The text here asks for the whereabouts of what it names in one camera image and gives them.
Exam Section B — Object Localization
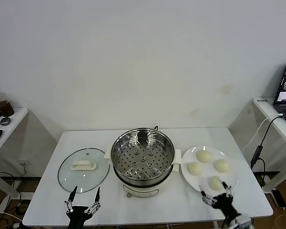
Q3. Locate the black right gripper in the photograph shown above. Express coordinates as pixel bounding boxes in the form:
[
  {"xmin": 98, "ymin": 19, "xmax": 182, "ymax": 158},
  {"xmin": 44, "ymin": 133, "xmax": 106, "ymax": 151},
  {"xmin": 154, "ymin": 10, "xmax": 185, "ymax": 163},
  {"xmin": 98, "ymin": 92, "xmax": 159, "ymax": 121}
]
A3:
[{"xmin": 199, "ymin": 181, "xmax": 242, "ymax": 219}]

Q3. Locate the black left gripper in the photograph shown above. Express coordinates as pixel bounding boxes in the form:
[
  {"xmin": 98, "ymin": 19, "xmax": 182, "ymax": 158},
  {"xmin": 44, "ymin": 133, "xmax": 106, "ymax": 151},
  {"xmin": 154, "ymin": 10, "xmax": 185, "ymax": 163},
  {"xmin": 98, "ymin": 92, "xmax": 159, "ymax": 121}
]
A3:
[{"xmin": 64, "ymin": 186, "xmax": 101, "ymax": 229}]

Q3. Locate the white steamed baozi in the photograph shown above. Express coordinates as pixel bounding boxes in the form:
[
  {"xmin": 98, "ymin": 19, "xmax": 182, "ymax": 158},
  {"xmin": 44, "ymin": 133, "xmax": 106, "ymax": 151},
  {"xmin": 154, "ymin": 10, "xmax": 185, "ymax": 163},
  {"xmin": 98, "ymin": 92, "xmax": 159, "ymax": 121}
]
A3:
[
  {"xmin": 196, "ymin": 150, "xmax": 212, "ymax": 164},
  {"xmin": 187, "ymin": 161, "xmax": 203, "ymax": 177},
  {"xmin": 208, "ymin": 176, "xmax": 226, "ymax": 192},
  {"xmin": 213, "ymin": 159, "xmax": 230, "ymax": 173}
]

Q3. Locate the glass lid with white handle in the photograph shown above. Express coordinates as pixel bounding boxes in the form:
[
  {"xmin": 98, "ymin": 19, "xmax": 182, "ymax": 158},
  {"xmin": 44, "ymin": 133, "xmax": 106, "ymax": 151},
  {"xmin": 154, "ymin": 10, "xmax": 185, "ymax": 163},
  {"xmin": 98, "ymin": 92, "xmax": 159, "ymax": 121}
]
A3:
[{"xmin": 57, "ymin": 147, "xmax": 111, "ymax": 194}]

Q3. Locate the perforated steel steamer pot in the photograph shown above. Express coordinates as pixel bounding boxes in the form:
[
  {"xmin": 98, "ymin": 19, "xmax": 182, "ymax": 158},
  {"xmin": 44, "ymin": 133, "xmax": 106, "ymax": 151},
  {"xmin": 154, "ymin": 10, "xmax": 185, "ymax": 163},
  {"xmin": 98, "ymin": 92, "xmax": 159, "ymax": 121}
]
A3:
[{"xmin": 103, "ymin": 128, "xmax": 183, "ymax": 185}]

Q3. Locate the white round plate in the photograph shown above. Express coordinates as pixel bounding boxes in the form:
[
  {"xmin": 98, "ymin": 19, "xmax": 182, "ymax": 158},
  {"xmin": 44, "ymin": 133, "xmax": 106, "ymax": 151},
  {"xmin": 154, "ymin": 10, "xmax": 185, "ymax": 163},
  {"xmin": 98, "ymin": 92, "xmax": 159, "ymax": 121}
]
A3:
[{"xmin": 180, "ymin": 145, "xmax": 239, "ymax": 198}]

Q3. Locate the black device on floor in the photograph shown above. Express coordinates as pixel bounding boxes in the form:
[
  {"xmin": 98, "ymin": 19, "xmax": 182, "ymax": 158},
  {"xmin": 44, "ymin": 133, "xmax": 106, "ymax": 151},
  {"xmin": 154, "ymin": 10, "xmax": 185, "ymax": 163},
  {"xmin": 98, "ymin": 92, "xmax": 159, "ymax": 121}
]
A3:
[{"xmin": 271, "ymin": 190, "xmax": 286, "ymax": 208}]

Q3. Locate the white side table with laptop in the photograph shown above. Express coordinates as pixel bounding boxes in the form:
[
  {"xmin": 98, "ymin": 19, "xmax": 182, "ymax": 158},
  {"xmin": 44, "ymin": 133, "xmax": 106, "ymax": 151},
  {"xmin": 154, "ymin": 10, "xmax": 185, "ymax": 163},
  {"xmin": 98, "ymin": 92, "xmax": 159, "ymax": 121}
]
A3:
[{"xmin": 252, "ymin": 96, "xmax": 286, "ymax": 194}]

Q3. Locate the white side table with cup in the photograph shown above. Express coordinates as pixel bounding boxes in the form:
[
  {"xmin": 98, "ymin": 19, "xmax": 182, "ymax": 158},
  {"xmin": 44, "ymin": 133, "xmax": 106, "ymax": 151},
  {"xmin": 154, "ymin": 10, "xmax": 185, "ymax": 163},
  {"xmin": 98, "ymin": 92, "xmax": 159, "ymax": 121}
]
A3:
[{"xmin": 0, "ymin": 107, "xmax": 29, "ymax": 213}]

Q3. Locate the plastic cup of dark drink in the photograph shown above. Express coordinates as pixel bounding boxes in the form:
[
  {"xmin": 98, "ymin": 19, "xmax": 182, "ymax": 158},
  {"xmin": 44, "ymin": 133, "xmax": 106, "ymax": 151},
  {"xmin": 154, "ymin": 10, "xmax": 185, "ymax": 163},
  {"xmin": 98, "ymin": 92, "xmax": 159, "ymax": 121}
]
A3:
[{"xmin": 0, "ymin": 93, "xmax": 15, "ymax": 117}]

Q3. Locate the dark open laptop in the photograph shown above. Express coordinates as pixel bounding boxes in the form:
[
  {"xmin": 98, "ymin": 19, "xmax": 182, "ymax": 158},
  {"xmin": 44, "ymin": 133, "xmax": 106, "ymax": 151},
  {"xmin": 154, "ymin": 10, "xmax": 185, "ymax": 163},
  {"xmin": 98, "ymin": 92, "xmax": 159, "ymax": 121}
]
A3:
[{"xmin": 273, "ymin": 61, "xmax": 286, "ymax": 131}]

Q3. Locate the black cable with adapter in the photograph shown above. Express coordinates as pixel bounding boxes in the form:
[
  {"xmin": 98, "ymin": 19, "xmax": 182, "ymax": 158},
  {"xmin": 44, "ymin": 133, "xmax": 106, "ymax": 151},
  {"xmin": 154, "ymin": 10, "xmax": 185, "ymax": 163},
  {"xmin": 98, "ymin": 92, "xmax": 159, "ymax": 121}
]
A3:
[{"xmin": 250, "ymin": 115, "xmax": 285, "ymax": 187}]

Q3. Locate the white laptop cable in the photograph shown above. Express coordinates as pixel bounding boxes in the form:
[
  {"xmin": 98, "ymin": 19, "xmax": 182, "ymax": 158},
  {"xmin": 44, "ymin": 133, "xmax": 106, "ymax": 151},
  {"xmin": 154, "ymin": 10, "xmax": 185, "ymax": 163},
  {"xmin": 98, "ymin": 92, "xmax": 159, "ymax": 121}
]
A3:
[{"xmin": 243, "ymin": 114, "xmax": 285, "ymax": 151}]

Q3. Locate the black floor cable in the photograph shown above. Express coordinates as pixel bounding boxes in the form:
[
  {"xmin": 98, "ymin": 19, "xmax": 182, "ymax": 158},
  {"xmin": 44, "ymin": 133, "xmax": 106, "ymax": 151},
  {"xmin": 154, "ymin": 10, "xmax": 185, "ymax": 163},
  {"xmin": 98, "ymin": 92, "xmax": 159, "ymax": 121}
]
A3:
[{"xmin": 0, "ymin": 170, "xmax": 22, "ymax": 182}]

